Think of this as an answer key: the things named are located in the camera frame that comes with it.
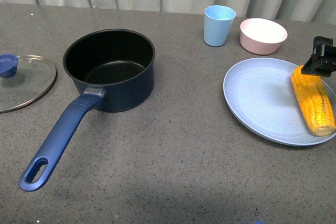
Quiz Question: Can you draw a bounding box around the yellow corn cob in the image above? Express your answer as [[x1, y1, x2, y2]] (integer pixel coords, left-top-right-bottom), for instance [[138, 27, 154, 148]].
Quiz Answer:
[[291, 66, 335, 136]]

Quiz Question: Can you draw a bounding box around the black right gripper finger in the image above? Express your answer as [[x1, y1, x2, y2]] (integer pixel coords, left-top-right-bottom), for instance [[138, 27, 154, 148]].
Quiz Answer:
[[301, 36, 335, 77]]

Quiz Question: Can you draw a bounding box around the light blue cup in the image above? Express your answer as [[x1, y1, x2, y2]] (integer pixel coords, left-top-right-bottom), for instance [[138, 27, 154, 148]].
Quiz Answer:
[[204, 5, 236, 47]]

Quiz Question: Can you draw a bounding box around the pink bowl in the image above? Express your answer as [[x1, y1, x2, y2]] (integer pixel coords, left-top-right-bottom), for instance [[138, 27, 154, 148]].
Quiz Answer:
[[239, 18, 288, 55]]

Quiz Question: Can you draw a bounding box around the dark blue saucepan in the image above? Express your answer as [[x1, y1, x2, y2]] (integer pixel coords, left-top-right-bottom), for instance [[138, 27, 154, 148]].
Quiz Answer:
[[18, 29, 155, 191]]

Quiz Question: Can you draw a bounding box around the glass lid blue knob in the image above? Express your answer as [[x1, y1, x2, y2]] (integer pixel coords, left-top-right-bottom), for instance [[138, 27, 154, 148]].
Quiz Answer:
[[1, 54, 57, 113]]

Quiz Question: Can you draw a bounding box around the light blue plate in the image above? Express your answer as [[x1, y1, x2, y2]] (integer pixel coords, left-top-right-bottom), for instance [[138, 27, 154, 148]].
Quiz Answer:
[[223, 58, 335, 146]]

